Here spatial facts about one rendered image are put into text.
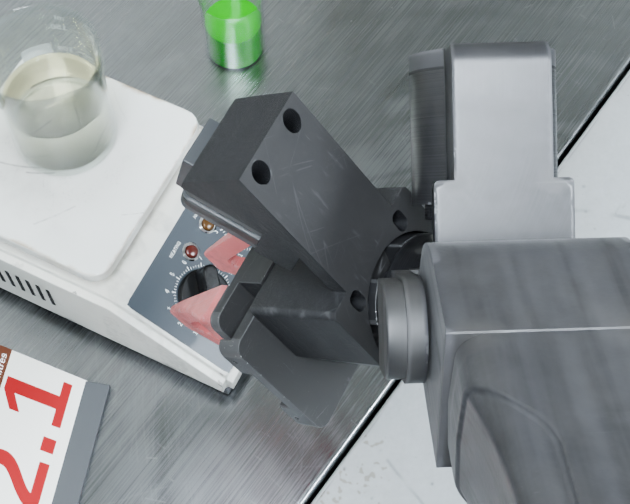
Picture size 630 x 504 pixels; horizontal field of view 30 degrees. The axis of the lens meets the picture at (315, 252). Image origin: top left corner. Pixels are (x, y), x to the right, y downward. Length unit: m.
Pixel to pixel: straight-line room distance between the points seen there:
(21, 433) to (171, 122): 0.20
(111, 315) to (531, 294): 0.36
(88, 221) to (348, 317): 0.25
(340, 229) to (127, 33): 0.42
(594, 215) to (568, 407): 0.46
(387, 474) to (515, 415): 0.37
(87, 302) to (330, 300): 0.24
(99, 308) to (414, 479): 0.21
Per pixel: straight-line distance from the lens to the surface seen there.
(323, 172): 0.45
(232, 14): 0.81
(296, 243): 0.44
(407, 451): 0.70
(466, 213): 0.42
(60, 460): 0.70
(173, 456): 0.70
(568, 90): 0.83
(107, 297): 0.66
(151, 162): 0.68
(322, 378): 0.52
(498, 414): 0.32
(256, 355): 0.49
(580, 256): 0.38
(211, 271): 0.67
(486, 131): 0.42
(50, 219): 0.67
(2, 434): 0.69
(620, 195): 0.79
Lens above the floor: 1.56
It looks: 63 degrees down
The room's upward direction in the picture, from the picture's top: 1 degrees clockwise
